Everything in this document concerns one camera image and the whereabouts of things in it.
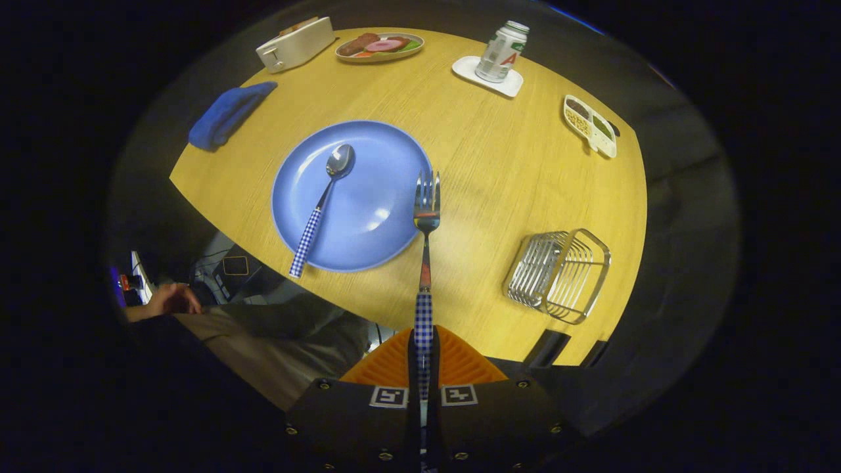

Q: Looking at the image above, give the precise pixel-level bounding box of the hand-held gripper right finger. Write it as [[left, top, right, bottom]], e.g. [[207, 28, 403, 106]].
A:
[[430, 325, 566, 473]]

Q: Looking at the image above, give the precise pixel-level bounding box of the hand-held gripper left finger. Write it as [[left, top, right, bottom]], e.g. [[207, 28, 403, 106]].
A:
[[284, 327, 422, 473]]

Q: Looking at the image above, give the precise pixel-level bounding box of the fork with checked handle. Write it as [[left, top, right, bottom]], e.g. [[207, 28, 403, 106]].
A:
[[412, 169, 442, 470]]

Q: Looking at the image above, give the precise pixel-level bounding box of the spoon with checked handle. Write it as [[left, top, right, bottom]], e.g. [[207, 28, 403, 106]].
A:
[[289, 143, 356, 279]]

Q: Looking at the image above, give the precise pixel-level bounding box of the black bag with orange outline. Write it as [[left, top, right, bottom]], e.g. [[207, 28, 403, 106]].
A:
[[191, 244, 286, 306]]

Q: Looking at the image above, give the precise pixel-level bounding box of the blue round plate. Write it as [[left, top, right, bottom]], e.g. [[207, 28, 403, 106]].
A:
[[271, 120, 433, 273]]

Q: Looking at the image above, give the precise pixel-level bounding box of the white power strip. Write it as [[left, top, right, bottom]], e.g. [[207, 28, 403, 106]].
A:
[[130, 251, 155, 304]]

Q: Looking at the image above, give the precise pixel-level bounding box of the white divided condiment dish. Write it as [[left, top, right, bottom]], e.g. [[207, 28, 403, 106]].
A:
[[563, 95, 618, 159]]

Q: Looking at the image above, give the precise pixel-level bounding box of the blue folded cloth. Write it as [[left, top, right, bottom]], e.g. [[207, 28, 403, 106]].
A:
[[188, 81, 279, 152]]

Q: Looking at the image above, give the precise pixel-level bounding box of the white square coaster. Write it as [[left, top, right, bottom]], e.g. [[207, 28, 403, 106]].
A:
[[451, 56, 524, 99]]

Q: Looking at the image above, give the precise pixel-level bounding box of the silver drink can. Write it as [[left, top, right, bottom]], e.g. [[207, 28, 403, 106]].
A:
[[474, 20, 530, 83]]

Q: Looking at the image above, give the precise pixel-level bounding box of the oval plate of food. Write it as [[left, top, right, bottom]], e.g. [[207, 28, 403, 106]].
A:
[[335, 32, 425, 64]]

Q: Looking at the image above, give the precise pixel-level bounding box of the white toaster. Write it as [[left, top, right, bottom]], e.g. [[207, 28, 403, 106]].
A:
[[256, 16, 336, 74]]

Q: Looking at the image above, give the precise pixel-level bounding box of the brown toast slice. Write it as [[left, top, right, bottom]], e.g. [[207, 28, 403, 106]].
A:
[[279, 16, 320, 37]]

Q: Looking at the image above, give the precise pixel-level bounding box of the black table bracket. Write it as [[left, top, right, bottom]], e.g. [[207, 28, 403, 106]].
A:
[[524, 328, 572, 369], [580, 339, 609, 368]]

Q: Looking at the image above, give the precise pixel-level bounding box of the metal wire cutlery rack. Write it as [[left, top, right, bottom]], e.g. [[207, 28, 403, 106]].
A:
[[503, 228, 612, 325]]

